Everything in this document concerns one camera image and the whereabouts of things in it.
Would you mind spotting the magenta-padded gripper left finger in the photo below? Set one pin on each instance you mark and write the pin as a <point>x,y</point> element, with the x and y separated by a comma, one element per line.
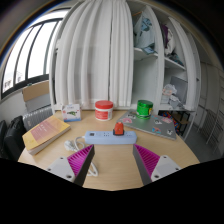
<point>63,166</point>

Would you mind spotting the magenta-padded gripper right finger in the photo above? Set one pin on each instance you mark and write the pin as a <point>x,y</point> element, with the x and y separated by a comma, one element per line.
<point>165,166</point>

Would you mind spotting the yellow and pink book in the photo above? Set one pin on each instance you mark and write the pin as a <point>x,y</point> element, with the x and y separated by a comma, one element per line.
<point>45,132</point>

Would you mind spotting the silver laptop with stickers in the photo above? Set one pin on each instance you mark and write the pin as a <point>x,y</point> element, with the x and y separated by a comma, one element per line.
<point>150,127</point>

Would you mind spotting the multicoloured patterned bag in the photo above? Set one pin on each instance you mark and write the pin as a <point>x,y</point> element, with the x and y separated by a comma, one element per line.
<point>170,120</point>

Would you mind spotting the light blue power strip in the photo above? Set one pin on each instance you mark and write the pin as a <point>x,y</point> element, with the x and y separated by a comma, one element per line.
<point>100,137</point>

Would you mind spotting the small white printed box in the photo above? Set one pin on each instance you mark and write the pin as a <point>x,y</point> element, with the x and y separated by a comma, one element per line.
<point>71,112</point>

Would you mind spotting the grey radiator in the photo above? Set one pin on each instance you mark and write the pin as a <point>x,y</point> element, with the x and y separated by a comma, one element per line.
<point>36,117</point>

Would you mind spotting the black bag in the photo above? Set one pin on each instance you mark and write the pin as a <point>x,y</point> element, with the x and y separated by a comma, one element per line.
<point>12,136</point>

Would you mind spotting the green round tin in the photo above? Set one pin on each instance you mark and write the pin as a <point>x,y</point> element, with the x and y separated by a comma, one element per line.
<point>144,109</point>

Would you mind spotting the white jar with red lid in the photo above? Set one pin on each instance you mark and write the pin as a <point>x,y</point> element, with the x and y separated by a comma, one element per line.
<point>103,111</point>

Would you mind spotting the wooden and grey chair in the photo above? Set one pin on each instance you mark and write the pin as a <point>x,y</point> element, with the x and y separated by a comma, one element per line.
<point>36,95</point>

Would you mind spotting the white shelf unit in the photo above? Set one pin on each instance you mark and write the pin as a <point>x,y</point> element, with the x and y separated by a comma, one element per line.
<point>146,76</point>

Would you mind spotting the white curtain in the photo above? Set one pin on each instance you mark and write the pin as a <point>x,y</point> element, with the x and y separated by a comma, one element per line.
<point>93,56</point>

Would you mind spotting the dark-framed window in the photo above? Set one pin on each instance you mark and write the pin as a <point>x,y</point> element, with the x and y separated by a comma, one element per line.
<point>33,53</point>

